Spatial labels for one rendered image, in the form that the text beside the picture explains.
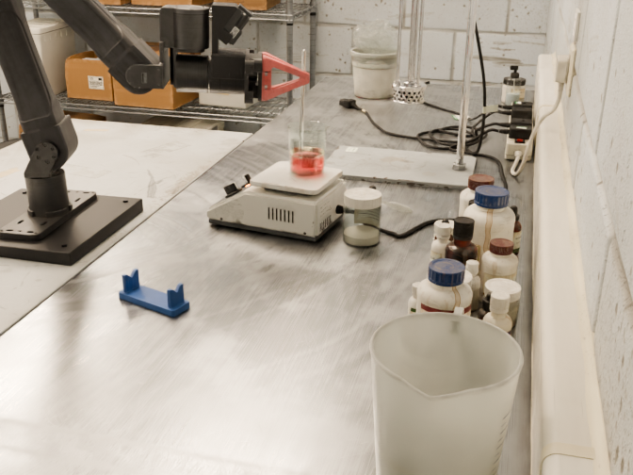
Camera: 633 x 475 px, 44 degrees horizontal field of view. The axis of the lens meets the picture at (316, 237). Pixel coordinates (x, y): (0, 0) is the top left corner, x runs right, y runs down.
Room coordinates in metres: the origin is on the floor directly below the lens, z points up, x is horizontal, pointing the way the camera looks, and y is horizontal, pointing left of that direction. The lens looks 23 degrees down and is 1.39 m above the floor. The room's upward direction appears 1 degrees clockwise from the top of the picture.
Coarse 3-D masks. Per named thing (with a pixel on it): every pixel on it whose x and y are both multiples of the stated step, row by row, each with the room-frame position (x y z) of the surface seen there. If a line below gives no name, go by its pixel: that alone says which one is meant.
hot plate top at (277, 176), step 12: (276, 168) 1.26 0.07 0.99; (252, 180) 1.19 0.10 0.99; (264, 180) 1.19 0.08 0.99; (276, 180) 1.19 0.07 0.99; (288, 180) 1.19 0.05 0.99; (300, 180) 1.20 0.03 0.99; (312, 180) 1.20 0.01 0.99; (324, 180) 1.20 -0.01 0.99; (300, 192) 1.16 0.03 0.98; (312, 192) 1.15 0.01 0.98
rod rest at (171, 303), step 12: (132, 276) 0.96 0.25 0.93; (132, 288) 0.96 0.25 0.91; (144, 288) 0.96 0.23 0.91; (180, 288) 0.92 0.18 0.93; (132, 300) 0.93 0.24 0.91; (144, 300) 0.93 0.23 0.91; (156, 300) 0.93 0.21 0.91; (168, 300) 0.91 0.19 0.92; (180, 300) 0.92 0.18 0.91; (168, 312) 0.90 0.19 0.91; (180, 312) 0.91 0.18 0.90
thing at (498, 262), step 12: (492, 240) 0.96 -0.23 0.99; (504, 240) 0.96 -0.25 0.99; (492, 252) 0.95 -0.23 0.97; (504, 252) 0.94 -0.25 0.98; (492, 264) 0.94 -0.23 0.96; (504, 264) 0.94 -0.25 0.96; (516, 264) 0.94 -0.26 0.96; (480, 276) 0.96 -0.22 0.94; (492, 276) 0.94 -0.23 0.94; (504, 276) 0.93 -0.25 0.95; (480, 288) 0.95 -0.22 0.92; (480, 300) 0.95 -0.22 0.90
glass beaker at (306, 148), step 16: (288, 128) 1.23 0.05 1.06; (304, 128) 1.26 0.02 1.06; (320, 128) 1.25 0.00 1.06; (288, 144) 1.23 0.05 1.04; (304, 144) 1.20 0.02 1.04; (320, 144) 1.21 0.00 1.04; (288, 160) 1.23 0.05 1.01; (304, 160) 1.20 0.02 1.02; (320, 160) 1.21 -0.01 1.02; (304, 176) 1.20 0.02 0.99
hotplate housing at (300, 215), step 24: (240, 192) 1.20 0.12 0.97; (264, 192) 1.19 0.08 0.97; (288, 192) 1.18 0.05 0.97; (336, 192) 1.22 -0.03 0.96; (216, 216) 1.21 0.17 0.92; (240, 216) 1.19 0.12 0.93; (264, 216) 1.18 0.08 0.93; (288, 216) 1.16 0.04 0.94; (312, 216) 1.14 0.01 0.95; (336, 216) 1.22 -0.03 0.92; (312, 240) 1.15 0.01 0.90
